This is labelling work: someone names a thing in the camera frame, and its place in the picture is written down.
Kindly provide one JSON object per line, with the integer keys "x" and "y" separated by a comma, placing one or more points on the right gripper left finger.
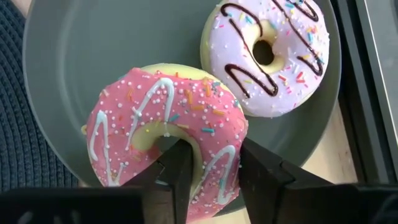
{"x": 93, "y": 208}

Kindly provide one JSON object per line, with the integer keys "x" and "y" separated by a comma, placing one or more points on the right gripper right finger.
{"x": 295, "y": 202}

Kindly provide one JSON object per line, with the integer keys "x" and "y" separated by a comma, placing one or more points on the large lilac donut chocolate drizzle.
{"x": 280, "y": 93}

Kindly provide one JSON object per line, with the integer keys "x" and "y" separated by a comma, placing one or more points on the large pink donut white drizzle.
{"x": 124, "y": 102}

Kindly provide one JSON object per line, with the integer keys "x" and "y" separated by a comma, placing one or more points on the dark round woven placemat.
{"x": 18, "y": 124}

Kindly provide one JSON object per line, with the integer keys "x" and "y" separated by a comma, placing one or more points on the dark grey plate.
{"x": 93, "y": 46}

